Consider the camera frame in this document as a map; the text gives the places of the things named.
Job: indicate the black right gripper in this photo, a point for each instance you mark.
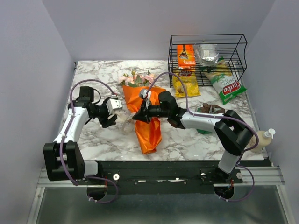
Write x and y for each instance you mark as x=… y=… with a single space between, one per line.
x=143 y=115

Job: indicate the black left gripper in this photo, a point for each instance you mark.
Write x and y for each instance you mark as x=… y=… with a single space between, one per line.
x=105 y=121

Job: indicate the cream printed ribbon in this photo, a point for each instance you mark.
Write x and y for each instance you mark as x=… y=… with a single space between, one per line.
x=128 y=124

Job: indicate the pink fake flower bunch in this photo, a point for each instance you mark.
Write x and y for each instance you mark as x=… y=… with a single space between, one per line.
x=148 y=78

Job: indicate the green brown snack bag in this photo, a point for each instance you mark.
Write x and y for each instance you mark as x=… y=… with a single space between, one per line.
x=210 y=108

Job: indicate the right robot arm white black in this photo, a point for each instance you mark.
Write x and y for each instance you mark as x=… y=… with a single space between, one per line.
x=232 y=131

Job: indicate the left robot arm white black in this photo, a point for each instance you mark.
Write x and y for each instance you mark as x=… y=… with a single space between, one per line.
x=63 y=158

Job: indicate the yellow lays chip bag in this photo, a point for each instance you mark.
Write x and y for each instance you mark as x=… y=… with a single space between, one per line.
x=189 y=80

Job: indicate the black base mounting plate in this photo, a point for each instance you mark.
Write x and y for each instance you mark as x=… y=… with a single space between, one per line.
x=163 y=177

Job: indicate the orange razor package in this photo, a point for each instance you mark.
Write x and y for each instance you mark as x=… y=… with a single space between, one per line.
x=186 y=56

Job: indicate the silver foil packet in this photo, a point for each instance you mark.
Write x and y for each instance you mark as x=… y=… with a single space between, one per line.
x=207 y=55

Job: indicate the green white cassava chip bag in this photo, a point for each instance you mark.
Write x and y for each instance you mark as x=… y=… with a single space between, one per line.
x=224 y=81

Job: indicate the cream lotion pump bottle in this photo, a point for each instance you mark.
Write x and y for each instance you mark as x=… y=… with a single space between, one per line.
x=265 y=138

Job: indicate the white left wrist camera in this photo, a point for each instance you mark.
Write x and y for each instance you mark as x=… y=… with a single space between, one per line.
x=113 y=105

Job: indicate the black wire basket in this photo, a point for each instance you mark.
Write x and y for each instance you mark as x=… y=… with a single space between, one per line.
x=229 y=46

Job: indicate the aluminium frame rail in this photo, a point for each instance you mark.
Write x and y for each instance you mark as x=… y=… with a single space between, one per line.
x=259 y=200

